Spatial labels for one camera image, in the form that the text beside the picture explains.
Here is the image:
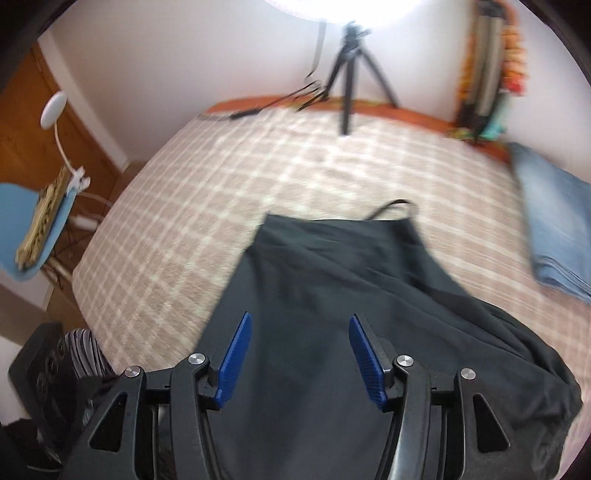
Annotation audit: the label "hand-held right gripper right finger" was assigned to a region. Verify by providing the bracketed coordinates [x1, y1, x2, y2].
[348, 314, 532, 480]

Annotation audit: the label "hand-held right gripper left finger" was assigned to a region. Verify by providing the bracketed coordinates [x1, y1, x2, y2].
[60, 311, 254, 480]

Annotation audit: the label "dark pants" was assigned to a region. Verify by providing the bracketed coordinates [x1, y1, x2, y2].
[203, 199, 583, 480]

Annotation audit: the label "blue chair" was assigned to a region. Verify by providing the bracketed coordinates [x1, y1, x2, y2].
[0, 182, 90, 289]

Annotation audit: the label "beige plaid blanket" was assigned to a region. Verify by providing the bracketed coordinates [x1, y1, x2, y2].
[71, 108, 591, 462]

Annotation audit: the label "wooden door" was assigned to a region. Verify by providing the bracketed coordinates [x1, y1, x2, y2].
[0, 44, 125, 185]

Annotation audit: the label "folded blue jeans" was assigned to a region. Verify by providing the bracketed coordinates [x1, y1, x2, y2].
[508, 141, 591, 303]

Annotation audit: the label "white clip lamp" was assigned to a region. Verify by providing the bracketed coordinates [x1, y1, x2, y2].
[41, 91, 89, 192]

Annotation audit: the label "black tripod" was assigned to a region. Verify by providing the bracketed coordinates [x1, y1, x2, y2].
[302, 21, 400, 136]

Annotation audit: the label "colourful garland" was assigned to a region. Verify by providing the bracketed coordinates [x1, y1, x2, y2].
[455, 0, 532, 145]

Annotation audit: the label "black cable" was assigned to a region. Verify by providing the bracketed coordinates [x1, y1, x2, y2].
[198, 79, 331, 123]

